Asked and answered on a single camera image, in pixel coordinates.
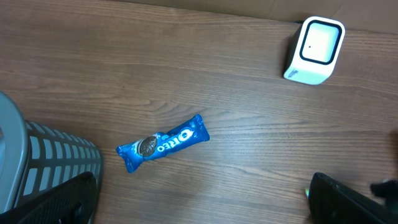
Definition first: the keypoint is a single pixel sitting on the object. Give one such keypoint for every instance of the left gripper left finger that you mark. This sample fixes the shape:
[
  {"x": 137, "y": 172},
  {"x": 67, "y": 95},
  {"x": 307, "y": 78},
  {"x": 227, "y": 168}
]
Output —
[{"x": 73, "y": 201}]

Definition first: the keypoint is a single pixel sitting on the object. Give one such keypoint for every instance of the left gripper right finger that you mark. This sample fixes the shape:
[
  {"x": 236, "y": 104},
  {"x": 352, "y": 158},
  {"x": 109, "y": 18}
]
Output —
[{"x": 332, "y": 202}]

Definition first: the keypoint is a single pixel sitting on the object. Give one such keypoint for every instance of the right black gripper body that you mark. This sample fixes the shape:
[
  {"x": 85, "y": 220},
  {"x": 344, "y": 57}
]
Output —
[{"x": 386, "y": 190}]

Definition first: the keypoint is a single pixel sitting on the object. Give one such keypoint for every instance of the blue oreo packet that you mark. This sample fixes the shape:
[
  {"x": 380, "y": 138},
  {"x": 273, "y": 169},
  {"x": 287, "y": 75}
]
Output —
[{"x": 159, "y": 145}]

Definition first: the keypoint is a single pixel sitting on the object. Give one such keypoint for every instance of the green snack bag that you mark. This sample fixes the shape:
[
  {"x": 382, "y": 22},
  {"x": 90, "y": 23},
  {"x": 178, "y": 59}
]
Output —
[{"x": 307, "y": 193}]

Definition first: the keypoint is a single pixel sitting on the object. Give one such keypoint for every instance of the white barcode scanner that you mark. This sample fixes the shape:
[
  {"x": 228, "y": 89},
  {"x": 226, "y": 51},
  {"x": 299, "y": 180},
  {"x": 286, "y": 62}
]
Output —
[{"x": 313, "y": 50}]

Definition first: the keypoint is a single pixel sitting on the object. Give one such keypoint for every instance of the grey plastic mesh basket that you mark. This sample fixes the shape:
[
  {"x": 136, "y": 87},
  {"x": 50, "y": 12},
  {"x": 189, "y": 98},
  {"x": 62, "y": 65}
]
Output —
[{"x": 36, "y": 158}]

